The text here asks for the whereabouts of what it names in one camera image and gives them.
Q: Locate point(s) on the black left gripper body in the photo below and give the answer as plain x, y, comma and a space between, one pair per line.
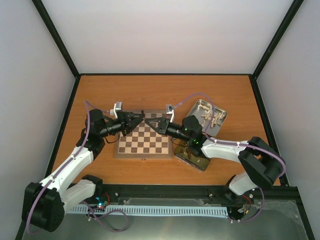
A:
121, 124

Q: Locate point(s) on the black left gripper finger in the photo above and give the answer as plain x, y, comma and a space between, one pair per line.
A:
132, 124
132, 115

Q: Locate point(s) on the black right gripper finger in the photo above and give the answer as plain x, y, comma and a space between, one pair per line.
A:
155, 127
155, 122

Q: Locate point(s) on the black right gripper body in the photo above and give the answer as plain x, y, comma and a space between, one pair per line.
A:
164, 126

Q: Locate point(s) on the dark wooden chess piece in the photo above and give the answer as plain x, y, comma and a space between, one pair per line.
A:
142, 113

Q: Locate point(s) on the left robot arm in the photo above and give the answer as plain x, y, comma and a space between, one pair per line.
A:
46, 203

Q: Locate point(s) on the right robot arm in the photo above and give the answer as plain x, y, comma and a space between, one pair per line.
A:
261, 164

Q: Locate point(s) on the wooden folding chess board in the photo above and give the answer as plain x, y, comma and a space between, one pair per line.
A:
143, 143

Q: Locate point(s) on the pile of dark chess pieces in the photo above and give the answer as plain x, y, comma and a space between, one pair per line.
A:
183, 152

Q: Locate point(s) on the pile of white chess pieces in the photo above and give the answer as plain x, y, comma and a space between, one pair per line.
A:
213, 118

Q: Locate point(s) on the small green circuit board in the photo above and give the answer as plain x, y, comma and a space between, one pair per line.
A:
100, 202

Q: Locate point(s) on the gold tin tray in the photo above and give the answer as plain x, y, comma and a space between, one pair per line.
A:
201, 163

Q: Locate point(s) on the silver tin tray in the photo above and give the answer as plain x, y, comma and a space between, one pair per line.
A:
195, 111

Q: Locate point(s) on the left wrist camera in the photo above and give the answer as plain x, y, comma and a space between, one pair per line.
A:
117, 108

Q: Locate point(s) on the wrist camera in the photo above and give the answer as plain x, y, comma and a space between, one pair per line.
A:
170, 110
117, 108

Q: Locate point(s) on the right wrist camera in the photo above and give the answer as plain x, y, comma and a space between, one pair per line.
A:
170, 110

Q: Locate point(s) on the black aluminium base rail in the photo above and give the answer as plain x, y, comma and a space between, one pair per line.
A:
211, 194

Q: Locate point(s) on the light blue cable duct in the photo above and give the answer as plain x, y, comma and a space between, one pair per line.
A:
164, 211

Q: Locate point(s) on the black frame post left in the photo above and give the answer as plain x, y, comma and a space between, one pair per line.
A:
48, 22

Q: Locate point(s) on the black frame post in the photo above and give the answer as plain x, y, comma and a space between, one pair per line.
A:
282, 28
48, 22

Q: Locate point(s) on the black frame post right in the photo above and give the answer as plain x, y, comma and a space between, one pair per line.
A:
282, 28

